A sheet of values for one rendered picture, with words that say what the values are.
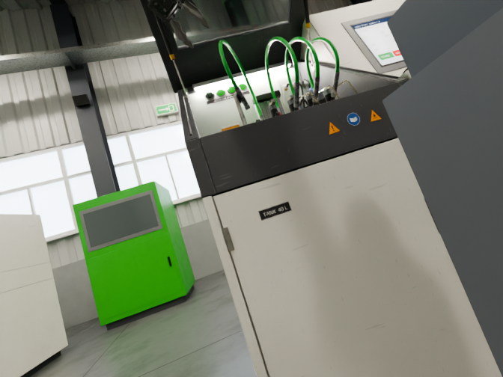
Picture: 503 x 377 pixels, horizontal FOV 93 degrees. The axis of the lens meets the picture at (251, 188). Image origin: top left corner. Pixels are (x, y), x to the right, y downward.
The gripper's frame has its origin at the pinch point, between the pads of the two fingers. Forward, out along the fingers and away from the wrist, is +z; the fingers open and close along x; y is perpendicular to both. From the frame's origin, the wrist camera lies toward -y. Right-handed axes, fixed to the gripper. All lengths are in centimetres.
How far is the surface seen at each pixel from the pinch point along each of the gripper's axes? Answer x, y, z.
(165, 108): -233, -391, 4
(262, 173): -4, 38, 34
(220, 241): -20, 52, 35
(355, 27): 47, -45, 45
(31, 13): -323, -495, -291
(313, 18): 35, -51, 30
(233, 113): -20.3, -30.7, 31.6
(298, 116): 10.5, 24.6, 33.4
